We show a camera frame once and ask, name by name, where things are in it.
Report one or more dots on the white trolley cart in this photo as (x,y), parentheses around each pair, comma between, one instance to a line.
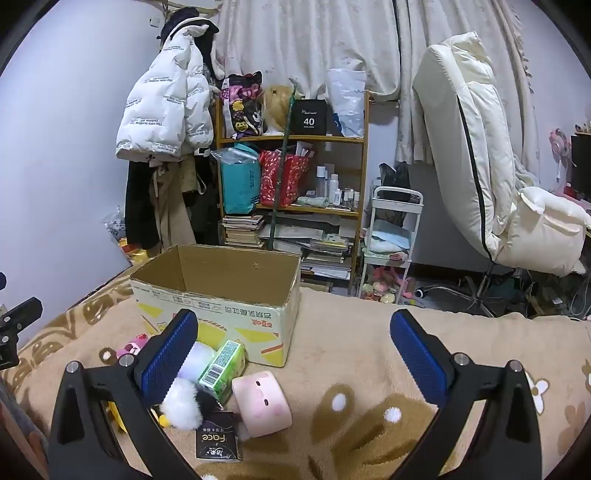
(397,196)

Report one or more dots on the cardboard box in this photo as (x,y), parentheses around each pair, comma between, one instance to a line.
(258,323)

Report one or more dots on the red gift bag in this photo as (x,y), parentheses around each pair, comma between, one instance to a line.
(288,180)

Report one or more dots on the tan patterned blanket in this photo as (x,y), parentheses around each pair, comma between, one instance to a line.
(351,350)

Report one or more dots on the cream office chair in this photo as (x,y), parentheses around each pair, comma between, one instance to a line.
(461,138)

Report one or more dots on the folded pale cloths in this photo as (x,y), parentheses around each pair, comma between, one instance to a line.
(388,240)

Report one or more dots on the white puffer jacket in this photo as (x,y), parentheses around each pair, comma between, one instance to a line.
(157,106)

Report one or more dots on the pile of books and papers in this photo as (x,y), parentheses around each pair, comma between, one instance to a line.
(318,249)

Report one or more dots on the blonde wig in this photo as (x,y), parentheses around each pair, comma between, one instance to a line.
(277,106)

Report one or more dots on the crumpled plastic bag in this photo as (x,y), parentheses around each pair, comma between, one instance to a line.
(115,228)

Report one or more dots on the green tissue packet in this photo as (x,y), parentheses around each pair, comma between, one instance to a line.
(226,364)

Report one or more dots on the wooden shelf unit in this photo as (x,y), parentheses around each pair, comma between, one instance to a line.
(323,210)

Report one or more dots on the green pole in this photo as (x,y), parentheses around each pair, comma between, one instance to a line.
(278,184)

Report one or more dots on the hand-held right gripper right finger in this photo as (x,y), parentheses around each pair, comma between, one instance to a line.
(418,355)

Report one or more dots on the black box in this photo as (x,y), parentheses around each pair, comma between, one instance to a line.
(309,120)

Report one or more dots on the black bag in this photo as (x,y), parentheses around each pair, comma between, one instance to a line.
(395,177)

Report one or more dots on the clear plastic bag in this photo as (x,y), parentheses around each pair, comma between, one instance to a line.
(346,101)

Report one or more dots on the black hanging coat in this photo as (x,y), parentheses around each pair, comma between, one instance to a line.
(141,207)

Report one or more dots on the white and black duck plush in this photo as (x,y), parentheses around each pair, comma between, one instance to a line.
(184,406)

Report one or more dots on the beige hanging coat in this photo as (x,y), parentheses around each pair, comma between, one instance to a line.
(173,212)

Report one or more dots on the yellow bag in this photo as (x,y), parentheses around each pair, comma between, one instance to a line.
(134,254)

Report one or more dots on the pink and white plush toy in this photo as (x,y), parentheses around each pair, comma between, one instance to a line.
(131,346)

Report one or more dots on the pink fan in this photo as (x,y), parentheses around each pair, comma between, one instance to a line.
(559,143)

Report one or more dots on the printed cartoon tote bag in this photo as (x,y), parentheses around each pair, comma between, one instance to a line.
(242,110)

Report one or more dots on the black packet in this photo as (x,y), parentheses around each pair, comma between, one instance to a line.
(217,438)

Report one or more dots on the pile of small plush toys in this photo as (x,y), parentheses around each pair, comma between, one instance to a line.
(383,286)

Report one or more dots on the dark hooded jacket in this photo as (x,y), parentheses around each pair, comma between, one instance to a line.
(184,16)

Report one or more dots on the teal paper bag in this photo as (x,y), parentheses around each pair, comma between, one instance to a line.
(238,184)

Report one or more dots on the pink pig cube plush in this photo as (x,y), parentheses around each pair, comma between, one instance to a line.
(263,401)

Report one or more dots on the yellow plush toy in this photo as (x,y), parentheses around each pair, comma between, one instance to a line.
(117,415)

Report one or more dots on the white plush with purple hat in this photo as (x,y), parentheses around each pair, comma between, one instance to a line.
(198,357)

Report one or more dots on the stack of old books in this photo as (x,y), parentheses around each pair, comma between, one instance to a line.
(242,230)

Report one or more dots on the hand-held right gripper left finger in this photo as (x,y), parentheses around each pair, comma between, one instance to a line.
(168,355)

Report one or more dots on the pale green pouch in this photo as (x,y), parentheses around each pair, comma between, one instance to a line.
(314,201)

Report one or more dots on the group of white bottles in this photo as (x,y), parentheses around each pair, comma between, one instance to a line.
(323,177)

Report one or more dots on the white curtain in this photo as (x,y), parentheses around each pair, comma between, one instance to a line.
(300,37)

